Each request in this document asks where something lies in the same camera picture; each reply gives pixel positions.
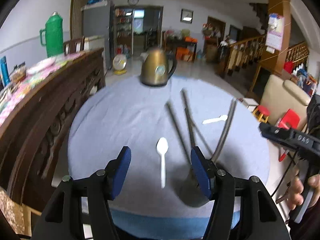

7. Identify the dark metal utensil holder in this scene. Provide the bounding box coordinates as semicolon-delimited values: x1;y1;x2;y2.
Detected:
178;168;209;207

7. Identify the white plastic spoon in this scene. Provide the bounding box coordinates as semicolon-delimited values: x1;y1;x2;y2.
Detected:
202;115;228;125
156;137;169;189

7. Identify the person's right hand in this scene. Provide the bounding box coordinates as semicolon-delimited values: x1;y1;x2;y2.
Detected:
286;170;319;210

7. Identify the red plastic stool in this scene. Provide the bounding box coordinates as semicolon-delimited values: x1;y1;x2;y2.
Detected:
277;109;300;129

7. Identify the small red round stool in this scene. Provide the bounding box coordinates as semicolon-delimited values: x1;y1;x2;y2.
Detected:
253;105;270;123

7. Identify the beige sofa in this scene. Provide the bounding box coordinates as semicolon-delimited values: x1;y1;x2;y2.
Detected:
260;74;311;131

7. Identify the carved dark wooden sideboard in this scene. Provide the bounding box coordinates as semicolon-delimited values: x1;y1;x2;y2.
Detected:
1;48;105;211

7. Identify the wooden stair railing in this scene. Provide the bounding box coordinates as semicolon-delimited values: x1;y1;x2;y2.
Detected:
217;35;310;77

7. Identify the light blue table cloth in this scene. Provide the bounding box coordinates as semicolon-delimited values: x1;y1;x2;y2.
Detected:
67;74;271;240

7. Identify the gold electric kettle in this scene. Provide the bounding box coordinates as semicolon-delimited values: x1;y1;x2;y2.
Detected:
140;47;177;87

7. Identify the blue thermos bottle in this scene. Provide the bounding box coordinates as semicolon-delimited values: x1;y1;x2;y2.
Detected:
1;56;10;86

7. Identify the green thermos jug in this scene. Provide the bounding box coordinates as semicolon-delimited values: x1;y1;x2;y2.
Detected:
40;11;63;57

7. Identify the grey refrigerator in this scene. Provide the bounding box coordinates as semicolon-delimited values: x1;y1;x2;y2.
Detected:
81;0;115;71

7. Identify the wall calendar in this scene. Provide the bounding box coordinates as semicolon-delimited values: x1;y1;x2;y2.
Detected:
265;13;284;50

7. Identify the framed wall picture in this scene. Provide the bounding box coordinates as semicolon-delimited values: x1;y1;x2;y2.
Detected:
180;9;193;24

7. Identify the round wall clock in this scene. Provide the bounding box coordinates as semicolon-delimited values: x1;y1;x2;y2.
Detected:
127;0;139;6

